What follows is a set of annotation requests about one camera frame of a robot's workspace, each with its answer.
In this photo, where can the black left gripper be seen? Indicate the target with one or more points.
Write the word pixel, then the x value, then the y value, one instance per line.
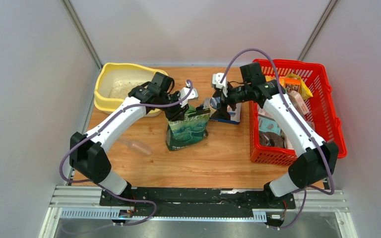
pixel 178 114

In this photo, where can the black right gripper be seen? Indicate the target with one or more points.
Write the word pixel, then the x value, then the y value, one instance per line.
pixel 222 106

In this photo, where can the green cat litter bag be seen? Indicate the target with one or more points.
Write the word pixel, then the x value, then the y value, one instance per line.
pixel 189 131

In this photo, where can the clear plastic scoop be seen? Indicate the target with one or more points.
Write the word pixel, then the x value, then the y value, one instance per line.
pixel 136 146

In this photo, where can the black bag clip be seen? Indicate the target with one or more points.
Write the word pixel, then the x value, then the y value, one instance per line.
pixel 206 103

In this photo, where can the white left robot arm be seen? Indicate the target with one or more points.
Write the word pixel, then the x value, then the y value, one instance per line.
pixel 88 151

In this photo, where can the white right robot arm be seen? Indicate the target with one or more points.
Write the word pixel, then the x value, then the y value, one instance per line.
pixel 316 158

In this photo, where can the grey labelled box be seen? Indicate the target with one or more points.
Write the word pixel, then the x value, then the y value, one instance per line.
pixel 263 113

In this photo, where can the yellow litter box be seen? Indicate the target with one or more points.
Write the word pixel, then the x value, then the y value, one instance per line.
pixel 116 80

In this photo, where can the orange green box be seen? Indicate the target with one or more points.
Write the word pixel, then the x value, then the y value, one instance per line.
pixel 290 84

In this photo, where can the pink white box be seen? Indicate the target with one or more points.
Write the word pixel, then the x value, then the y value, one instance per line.
pixel 298 102

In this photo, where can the blue white card package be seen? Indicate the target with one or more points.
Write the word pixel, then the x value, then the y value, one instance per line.
pixel 235 115

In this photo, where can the teal packet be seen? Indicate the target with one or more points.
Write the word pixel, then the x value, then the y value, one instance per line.
pixel 268 125

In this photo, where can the dark brown packet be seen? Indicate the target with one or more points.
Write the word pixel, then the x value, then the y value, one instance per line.
pixel 271 139

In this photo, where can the yellow snack bag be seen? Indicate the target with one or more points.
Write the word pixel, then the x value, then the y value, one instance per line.
pixel 303 89

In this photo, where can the red plastic basket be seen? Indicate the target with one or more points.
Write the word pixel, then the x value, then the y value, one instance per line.
pixel 322 114

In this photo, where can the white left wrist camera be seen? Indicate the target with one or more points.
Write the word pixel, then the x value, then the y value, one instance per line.
pixel 187 94

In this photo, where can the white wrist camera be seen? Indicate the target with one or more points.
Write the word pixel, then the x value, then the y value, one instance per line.
pixel 219 83
pixel 187 94

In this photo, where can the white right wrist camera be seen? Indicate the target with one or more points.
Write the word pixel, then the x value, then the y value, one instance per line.
pixel 219 83

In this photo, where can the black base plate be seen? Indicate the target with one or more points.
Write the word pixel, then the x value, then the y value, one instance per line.
pixel 196 202

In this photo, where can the aluminium frame rail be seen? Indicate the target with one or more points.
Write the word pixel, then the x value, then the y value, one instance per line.
pixel 82 202

